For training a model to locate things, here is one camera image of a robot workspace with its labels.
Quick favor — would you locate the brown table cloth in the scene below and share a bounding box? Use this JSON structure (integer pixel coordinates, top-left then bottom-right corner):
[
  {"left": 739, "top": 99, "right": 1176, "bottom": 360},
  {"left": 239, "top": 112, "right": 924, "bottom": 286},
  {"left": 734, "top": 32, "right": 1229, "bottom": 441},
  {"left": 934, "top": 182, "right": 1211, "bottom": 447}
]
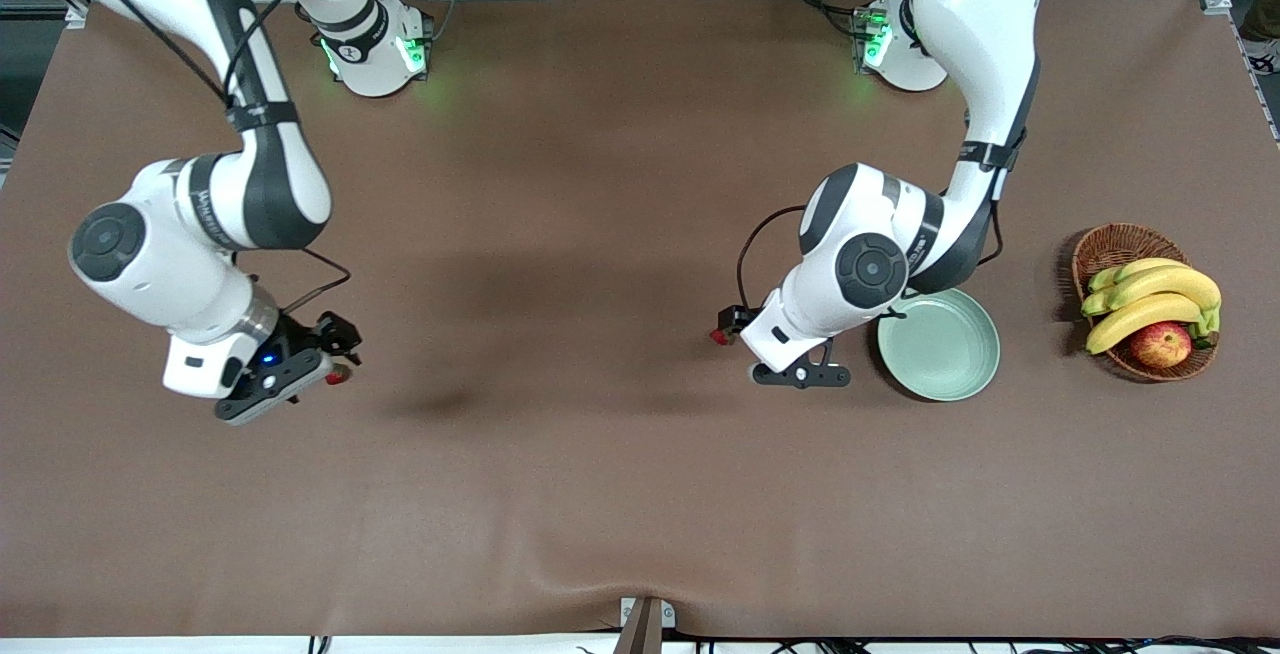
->
[{"left": 0, "top": 0, "right": 1280, "bottom": 640}]

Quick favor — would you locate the pale green plate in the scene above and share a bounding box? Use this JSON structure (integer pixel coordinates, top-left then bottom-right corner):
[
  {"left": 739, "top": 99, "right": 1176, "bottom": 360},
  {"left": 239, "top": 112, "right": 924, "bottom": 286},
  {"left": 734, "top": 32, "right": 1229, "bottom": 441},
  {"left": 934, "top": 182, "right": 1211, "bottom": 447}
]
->
[{"left": 877, "top": 287, "right": 1001, "bottom": 403}]

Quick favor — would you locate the brown wicker basket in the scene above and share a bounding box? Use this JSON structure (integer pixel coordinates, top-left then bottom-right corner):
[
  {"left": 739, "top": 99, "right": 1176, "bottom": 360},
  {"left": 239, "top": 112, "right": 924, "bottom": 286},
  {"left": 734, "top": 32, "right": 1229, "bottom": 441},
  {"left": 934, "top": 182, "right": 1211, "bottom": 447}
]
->
[{"left": 1071, "top": 223, "right": 1220, "bottom": 383}]

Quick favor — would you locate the small greenish yellow banana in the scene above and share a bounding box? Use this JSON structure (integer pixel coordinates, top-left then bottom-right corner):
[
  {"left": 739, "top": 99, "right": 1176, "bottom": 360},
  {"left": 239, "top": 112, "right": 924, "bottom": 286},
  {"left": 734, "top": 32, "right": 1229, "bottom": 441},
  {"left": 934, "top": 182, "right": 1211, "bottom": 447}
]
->
[{"left": 1088, "top": 257, "right": 1188, "bottom": 294}]

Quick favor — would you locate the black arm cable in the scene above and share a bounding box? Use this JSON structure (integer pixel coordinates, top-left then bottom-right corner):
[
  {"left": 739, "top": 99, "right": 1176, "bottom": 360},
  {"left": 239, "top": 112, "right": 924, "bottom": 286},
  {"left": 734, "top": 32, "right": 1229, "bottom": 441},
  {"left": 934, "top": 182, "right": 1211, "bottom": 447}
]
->
[
  {"left": 737, "top": 204, "right": 1006, "bottom": 323},
  {"left": 60, "top": 0, "right": 353, "bottom": 315}
]

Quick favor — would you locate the brown metal bar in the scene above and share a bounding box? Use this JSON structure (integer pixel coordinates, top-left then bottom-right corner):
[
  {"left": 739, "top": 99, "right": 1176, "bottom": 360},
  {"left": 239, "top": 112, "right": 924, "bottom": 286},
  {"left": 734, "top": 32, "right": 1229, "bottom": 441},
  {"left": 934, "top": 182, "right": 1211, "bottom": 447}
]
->
[{"left": 612, "top": 600, "right": 664, "bottom": 654}]

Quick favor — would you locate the red apple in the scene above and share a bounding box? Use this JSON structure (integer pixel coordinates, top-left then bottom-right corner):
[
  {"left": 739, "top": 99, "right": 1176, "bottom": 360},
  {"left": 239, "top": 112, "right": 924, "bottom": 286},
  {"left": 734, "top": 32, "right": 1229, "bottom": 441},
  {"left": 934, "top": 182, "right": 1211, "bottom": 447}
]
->
[{"left": 1130, "top": 322, "right": 1193, "bottom": 369}]

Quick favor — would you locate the silver metal bracket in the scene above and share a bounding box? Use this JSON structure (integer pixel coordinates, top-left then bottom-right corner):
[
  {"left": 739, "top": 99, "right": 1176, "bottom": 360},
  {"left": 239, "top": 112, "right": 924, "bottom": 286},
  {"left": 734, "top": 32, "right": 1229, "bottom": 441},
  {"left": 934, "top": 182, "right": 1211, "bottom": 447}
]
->
[{"left": 620, "top": 597, "right": 677, "bottom": 629}]

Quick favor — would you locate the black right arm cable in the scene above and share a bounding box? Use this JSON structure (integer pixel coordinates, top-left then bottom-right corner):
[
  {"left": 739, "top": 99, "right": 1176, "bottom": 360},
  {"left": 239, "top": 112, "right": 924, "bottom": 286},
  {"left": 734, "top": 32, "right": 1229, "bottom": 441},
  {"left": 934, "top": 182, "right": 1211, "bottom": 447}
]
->
[{"left": 60, "top": 0, "right": 353, "bottom": 315}]

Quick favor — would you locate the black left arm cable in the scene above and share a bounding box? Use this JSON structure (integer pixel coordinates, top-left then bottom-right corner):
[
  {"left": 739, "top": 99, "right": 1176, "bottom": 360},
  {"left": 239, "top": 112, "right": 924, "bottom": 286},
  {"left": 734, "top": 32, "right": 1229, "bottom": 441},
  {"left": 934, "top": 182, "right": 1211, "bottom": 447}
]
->
[{"left": 737, "top": 204, "right": 1006, "bottom": 323}]

